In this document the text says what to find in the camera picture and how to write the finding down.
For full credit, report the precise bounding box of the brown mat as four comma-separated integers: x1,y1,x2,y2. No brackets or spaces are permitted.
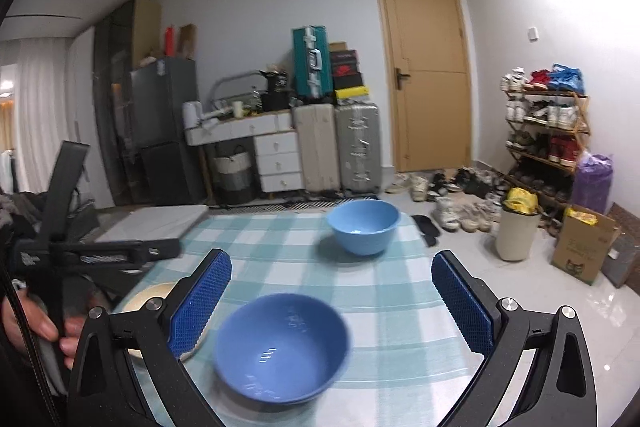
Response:
605,202,640,238

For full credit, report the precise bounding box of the teal suitcase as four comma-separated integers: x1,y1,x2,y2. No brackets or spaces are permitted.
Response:
292,26,331,100

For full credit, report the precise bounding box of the silver suitcase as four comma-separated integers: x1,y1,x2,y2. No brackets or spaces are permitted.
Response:
334,102,383,195

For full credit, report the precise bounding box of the yellow plastic bag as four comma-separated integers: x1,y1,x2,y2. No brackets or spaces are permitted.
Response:
502,187,540,215

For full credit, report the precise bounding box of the person's left hand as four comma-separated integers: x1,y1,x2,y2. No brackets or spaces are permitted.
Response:
0,288,93,359

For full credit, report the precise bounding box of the wooden shoe rack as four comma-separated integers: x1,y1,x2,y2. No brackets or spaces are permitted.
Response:
502,66,591,218

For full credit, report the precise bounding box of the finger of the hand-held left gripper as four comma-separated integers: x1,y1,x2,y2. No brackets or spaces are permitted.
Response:
85,264,147,298
129,237,182,264

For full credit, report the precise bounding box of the tall dark cabinet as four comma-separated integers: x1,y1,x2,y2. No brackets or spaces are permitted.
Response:
92,0,162,208

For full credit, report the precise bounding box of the white wardrobe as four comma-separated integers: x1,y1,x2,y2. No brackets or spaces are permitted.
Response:
65,27,113,208

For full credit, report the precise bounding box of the yellow black box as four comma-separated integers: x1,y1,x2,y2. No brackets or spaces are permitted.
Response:
335,87,371,104

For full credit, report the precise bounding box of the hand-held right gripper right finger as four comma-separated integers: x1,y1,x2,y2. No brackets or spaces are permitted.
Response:
431,250,598,427

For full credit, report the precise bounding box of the dark grey chair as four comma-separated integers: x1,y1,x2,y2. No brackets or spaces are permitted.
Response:
0,192,96,248

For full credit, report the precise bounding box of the brown cardboard box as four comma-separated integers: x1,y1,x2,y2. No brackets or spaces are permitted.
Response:
177,24,197,60

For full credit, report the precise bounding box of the beige suitcase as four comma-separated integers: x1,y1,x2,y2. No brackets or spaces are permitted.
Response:
292,103,341,194

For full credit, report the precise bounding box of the grey flat box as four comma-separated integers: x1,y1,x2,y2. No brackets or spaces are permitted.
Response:
600,232,640,290

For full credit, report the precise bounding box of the curved metal frame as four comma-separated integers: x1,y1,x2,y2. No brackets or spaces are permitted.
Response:
210,72,266,108

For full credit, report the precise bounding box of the black bag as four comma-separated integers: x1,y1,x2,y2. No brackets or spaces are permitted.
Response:
260,67,292,112

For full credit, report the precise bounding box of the white curtain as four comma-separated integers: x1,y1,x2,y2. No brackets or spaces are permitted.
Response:
0,57,66,192

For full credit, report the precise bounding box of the grey refrigerator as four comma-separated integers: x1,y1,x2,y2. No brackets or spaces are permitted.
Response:
129,57,201,206

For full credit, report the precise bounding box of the teal checked tablecloth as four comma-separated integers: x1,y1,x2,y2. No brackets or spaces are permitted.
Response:
112,212,481,427

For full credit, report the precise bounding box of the light blue bowl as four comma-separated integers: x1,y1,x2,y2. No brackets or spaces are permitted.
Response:
326,199,401,256

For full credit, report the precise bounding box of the white appliance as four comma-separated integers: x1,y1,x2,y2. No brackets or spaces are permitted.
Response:
182,101,203,130

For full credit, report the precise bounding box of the printed cardboard box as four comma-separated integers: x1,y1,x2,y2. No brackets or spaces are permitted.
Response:
550,204,621,286

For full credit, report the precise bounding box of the collection of assorted shoes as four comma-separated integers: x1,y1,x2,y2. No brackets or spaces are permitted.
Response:
502,66,586,212

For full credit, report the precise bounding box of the woven laundry basket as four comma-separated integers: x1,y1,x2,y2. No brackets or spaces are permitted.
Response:
212,147,256,205

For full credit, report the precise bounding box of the beige trash bin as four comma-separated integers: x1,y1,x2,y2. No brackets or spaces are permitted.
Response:
495,202,542,263

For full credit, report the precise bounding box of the black braided cable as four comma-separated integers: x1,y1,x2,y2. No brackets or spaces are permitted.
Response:
0,267,57,427

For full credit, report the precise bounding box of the wooden door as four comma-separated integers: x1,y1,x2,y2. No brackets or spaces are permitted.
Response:
373,0,473,174

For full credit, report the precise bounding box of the pile of sneakers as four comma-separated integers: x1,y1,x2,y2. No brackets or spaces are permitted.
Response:
385,167,506,248

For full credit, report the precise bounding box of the black red shoe box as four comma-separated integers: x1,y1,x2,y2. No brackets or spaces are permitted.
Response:
330,50,360,78

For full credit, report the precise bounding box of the white desk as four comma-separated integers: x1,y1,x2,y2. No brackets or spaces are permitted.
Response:
185,111,296,205

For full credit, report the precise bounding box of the purple bag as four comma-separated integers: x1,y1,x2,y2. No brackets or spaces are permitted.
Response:
570,152,615,215

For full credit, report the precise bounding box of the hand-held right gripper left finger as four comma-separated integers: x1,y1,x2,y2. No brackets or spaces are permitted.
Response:
66,249,232,427

